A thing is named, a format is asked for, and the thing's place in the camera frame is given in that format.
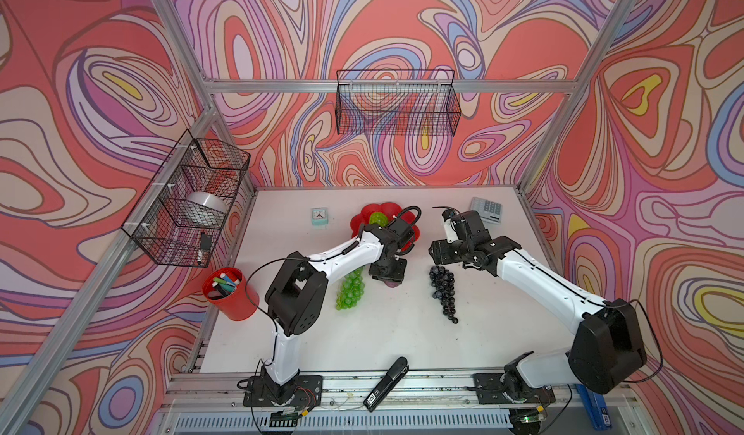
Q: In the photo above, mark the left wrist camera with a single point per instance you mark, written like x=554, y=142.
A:
x=404, y=226

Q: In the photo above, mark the back wall wire basket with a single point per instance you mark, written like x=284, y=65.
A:
x=396, y=102

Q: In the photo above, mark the mint green small clock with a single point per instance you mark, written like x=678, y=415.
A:
x=319, y=217

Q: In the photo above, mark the grey calculator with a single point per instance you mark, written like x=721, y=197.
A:
x=489, y=211

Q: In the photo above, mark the green grape bunch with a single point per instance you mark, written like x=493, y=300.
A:
x=351, y=290

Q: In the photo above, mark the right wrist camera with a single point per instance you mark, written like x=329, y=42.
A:
x=464, y=226

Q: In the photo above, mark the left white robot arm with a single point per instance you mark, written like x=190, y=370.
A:
x=296, y=296

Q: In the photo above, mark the blue stapler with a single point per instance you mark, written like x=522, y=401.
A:
x=596, y=408

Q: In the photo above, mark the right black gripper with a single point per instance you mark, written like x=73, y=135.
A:
x=440, y=253

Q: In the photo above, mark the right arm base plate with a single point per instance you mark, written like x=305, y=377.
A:
x=507, y=388

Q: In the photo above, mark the red pen cup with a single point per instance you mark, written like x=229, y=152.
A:
x=229, y=291

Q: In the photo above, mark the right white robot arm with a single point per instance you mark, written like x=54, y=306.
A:
x=607, y=347

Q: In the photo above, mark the black stapler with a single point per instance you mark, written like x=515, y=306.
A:
x=390, y=380

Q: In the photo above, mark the wall wire basket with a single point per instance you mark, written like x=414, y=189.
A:
x=396, y=102
x=157, y=226

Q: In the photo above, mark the green bumpy pear fruit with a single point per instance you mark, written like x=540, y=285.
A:
x=379, y=218

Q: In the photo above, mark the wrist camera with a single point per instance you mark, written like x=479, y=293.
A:
x=464, y=226
x=404, y=226

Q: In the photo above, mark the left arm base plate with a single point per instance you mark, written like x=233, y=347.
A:
x=302, y=391

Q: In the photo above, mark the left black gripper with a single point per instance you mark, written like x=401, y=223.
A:
x=398, y=276

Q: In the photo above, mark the dark purple grape bunch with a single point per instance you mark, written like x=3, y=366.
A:
x=443, y=282

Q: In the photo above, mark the left wall wire basket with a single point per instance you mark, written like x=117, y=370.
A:
x=157, y=226

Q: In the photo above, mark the white tape roll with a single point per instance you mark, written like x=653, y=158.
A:
x=204, y=209

